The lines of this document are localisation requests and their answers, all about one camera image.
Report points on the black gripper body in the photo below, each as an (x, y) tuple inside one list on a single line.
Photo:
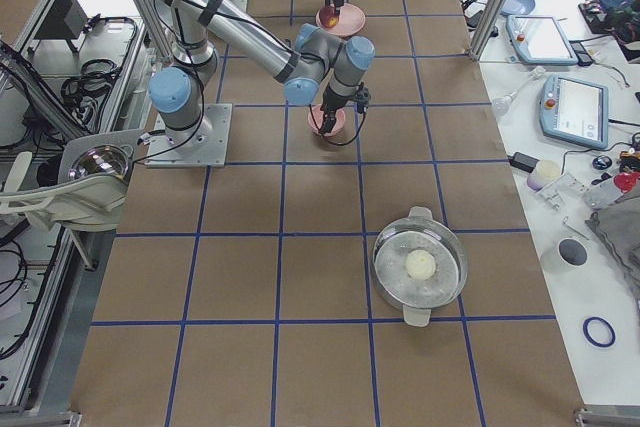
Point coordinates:
[(331, 101)]

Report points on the pink bowl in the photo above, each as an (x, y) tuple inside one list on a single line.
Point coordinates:
[(315, 120)]

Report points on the pink plate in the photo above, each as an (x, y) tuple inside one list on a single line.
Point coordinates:
[(351, 21)]

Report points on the blue plate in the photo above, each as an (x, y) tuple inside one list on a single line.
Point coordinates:
[(517, 7)]

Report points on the glass bowl on chair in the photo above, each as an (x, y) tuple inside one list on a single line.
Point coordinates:
[(107, 159)]

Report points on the steel steamer pot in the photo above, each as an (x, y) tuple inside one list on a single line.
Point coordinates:
[(416, 299)]

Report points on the light bulb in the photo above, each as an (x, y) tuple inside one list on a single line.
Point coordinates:
[(501, 105)]

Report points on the white steamed bun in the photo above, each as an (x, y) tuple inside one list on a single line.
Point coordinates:
[(420, 264)]

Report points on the small black adapter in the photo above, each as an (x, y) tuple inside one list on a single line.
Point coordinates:
[(522, 162)]

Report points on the far teach pendant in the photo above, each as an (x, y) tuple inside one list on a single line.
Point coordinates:
[(539, 40)]

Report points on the teach pendant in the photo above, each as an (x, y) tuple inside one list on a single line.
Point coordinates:
[(539, 40), (574, 111)]

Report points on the purple white cup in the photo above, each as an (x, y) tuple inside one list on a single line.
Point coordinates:
[(544, 172)]

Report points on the near teach pendant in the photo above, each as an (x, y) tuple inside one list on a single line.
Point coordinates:
[(574, 111)]

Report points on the white paper cup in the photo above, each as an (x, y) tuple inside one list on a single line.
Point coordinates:
[(564, 255)]

